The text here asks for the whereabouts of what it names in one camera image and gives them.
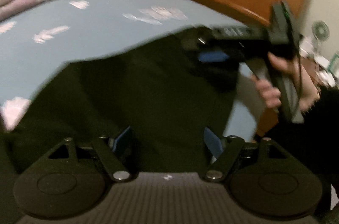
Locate black drawstring pants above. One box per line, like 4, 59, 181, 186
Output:
1, 31, 239, 223

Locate black right sleeve forearm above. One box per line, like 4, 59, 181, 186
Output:
275, 80, 339, 224

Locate person right hand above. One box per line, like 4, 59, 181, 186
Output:
252, 53, 320, 112

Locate white patterned fan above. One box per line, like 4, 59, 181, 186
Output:
311, 21, 330, 55

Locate teal patterned bed sheet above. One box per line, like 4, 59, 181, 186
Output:
1, 0, 263, 142

